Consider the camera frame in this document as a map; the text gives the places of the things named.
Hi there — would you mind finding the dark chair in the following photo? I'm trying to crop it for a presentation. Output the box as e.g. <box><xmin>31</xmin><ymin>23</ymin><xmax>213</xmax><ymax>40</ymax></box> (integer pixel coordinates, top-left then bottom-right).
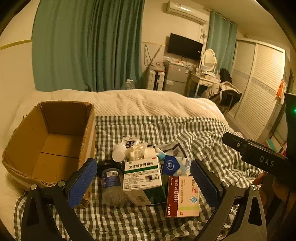
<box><xmin>216</xmin><ymin>91</ymin><xmax>238</xmax><ymax>114</ymax></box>

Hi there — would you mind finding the red white medicine box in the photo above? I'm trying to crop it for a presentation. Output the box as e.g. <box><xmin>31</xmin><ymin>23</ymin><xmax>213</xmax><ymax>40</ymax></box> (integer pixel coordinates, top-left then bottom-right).
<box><xmin>165</xmin><ymin>176</ymin><xmax>200</xmax><ymax>218</ymax></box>

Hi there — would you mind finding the orange hanging bag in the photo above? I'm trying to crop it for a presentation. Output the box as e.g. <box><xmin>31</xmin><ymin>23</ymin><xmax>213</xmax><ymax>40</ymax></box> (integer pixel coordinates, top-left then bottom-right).
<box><xmin>276</xmin><ymin>79</ymin><xmax>287</xmax><ymax>100</ymax></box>

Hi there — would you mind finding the white louvred wardrobe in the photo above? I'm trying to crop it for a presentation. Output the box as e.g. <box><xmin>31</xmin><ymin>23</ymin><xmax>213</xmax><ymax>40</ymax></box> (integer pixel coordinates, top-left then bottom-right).
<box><xmin>228</xmin><ymin>39</ymin><xmax>287</xmax><ymax>142</ymax></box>

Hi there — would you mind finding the narrow green curtain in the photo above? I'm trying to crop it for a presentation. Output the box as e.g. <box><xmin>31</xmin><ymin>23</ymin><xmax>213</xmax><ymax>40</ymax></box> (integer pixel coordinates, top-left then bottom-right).
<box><xmin>206</xmin><ymin>10</ymin><xmax>237</xmax><ymax>79</ymax></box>

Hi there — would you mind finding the black white sachet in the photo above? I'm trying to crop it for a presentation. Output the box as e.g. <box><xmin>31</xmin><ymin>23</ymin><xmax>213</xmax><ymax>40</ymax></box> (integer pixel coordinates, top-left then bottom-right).
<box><xmin>122</xmin><ymin>137</ymin><xmax>137</xmax><ymax>149</ymax></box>

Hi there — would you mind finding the padded jacket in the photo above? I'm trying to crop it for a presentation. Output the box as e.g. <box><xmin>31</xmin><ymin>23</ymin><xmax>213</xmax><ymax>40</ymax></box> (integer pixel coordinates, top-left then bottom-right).
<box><xmin>203</xmin><ymin>81</ymin><xmax>242</xmax><ymax>105</ymax></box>

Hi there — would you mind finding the person's right hand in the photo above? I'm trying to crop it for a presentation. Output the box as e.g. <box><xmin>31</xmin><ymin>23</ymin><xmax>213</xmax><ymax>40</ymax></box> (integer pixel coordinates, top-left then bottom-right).
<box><xmin>253</xmin><ymin>173</ymin><xmax>289</xmax><ymax>209</ymax></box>

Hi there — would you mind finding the black wall television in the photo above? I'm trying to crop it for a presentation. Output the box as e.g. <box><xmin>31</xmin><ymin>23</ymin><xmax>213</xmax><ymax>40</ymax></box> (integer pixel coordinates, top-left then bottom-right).
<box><xmin>167</xmin><ymin>33</ymin><xmax>203</xmax><ymax>61</ymax></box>

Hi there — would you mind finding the plastic bag on suitcase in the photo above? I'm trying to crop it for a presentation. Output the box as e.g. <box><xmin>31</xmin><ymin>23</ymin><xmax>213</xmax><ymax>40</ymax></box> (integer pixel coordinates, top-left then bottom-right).
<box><xmin>150</xmin><ymin>62</ymin><xmax>166</xmax><ymax>72</ymax></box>

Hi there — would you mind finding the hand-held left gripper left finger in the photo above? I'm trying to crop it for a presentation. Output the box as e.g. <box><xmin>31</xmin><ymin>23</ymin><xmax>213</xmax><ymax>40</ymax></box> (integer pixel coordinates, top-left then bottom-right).
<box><xmin>22</xmin><ymin>159</ymin><xmax>97</xmax><ymax>241</ymax></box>

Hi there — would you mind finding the clear plastic bag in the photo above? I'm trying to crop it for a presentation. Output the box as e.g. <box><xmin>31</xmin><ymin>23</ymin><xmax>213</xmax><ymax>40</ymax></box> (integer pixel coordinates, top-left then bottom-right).
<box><xmin>126</xmin><ymin>142</ymin><xmax>148</xmax><ymax>161</ymax></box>

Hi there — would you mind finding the green white medicine box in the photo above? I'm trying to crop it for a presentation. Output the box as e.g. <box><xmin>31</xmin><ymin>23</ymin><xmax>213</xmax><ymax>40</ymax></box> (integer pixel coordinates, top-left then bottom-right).
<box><xmin>122</xmin><ymin>156</ymin><xmax>167</xmax><ymax>206</ymax></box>

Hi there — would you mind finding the white suitcase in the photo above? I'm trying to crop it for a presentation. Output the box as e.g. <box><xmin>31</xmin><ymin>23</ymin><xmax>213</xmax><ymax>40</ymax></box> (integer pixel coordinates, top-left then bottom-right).
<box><xmin>146</xmin><ymin>70</ymin><xmax>166</xmax><ymax>91</ymax></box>

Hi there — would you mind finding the wide green curtain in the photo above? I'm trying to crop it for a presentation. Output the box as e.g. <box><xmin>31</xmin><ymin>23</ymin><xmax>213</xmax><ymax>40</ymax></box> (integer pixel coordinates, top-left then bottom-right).
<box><xmin>31</xmin><ymin>0</ymin><xmax>145</xmax><ymax>92</ymax></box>

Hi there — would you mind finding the white quilted blanket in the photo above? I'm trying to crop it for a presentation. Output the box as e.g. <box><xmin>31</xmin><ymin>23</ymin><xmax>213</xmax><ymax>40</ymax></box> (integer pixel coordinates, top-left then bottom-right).
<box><xmin>3</xmin><ymin>89</ymin><xmax>243</xmax><ymax>202</ymax></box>

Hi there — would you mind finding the small grey fridge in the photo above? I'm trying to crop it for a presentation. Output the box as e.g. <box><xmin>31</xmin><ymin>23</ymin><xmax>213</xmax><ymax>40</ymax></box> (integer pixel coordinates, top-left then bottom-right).
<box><xmin>165</xmin><ymin>62</ymin><xmax>188</xmax><ymax>93</ymax></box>

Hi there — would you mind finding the brown cardboard box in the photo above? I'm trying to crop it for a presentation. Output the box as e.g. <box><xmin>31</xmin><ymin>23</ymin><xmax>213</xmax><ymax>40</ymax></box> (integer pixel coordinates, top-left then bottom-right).
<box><xmin>2</xmin><ymin>101</ymin><xmax>96</xmax><ymax>208</ymax></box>

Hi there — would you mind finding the black bag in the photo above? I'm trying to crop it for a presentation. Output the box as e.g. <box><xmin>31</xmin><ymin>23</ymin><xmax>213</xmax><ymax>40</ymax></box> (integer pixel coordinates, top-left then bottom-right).
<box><xmin>219</xmin><ymin>68</ymin><xmax>232</xmax><ymax>82</ymax></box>

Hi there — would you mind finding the clear plastic packet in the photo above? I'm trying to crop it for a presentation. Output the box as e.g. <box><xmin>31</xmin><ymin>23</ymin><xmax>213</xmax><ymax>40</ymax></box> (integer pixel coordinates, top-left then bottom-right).
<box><xmin>162</xmin><ymin>142</ymin><xmax>188</xmax><ymax>160</ymax></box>

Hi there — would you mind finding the white plastic bottle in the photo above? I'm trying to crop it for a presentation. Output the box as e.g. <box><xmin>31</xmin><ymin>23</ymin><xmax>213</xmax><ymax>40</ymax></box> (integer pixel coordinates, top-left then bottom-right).
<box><xmin>112</xmin><ymin>144</ymin><xmax>127</xmax><ymax>163</ymax></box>

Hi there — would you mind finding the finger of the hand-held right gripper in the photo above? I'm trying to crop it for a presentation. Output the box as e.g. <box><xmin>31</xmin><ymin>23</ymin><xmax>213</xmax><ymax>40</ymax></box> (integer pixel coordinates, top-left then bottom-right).
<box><xmin>222</xmin><ymin>132</ymin><xmax>250</xmax><ymax>154</ymax></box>

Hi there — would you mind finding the white air conditioner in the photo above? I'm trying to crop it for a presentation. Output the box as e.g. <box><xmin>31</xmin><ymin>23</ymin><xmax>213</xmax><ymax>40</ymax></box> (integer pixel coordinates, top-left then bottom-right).
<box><xmin>167</xmin><ymin>0</ymin><xmax>208</xmax><ymax>24</ymax></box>

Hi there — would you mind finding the white tape roll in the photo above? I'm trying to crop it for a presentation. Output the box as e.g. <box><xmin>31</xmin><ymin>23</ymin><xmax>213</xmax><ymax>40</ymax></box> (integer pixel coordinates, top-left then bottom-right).
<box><xmin>144</xmin><ymin>147</ymin><xmax>158</xmax><ymax>158</ymax></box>

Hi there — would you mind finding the blue tissue pack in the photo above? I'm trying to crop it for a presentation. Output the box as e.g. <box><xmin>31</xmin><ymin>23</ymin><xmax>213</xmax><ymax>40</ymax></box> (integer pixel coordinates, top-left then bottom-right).
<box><xmin>161</xmin><ymin>155</ymin><xmax>192</xmax><ymax>178</ymax></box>

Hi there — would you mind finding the white dressing table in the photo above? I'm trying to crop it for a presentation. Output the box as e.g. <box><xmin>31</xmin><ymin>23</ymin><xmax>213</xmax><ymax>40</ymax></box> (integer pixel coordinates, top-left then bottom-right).
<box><xmin>187</xmin><ymin>70</ymin><xmax>221</xmax><ymax>99</ymax></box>

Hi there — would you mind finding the grey white checked cloth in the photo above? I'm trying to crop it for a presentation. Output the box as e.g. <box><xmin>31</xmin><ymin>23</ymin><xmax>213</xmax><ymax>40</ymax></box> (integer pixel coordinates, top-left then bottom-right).
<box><xmin>14</xmin><ymin>115</ymin><xmax>266</xmax><ymax>241</ymax></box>

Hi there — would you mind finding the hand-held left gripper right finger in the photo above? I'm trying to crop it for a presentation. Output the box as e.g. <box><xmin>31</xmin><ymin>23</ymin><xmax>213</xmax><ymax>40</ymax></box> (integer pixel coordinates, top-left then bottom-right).
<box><xmin>190</xmin><ymin>159</ymin><xmax>275</xmax><ymax>241</ymax></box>

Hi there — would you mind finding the white oval mirror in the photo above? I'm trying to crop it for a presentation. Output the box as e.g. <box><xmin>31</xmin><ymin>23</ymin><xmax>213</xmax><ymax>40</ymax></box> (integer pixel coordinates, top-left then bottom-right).
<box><xmin>201</xmin><ymin>48</ymin><xmax>218</xmax><ymax>72</ymax></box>

